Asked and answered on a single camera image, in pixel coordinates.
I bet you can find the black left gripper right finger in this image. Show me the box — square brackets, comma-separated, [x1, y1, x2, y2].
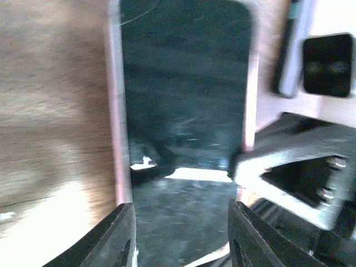
[228, 200, 325, 266]

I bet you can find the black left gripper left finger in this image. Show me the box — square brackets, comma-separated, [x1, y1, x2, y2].
[45, 203, 136, 267]

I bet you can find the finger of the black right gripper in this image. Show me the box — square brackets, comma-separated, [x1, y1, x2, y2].
[234, 113, 355, 230]

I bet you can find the pink phone case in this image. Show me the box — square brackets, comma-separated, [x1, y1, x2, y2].
[106, 1, 355, 266]

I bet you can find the teal edged black phone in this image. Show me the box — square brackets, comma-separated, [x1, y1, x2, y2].
[271, 1, 301, 98]

